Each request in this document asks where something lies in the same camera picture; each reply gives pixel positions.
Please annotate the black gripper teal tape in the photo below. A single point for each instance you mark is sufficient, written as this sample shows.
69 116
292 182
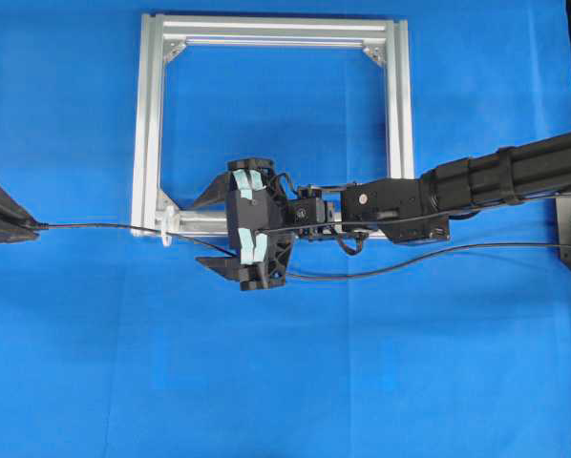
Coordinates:
256 205

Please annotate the silver aluminium extrusion frame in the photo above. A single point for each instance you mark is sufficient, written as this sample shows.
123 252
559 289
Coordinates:
165 36

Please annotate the black image-right robot arm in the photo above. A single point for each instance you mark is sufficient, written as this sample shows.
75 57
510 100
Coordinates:
408 210

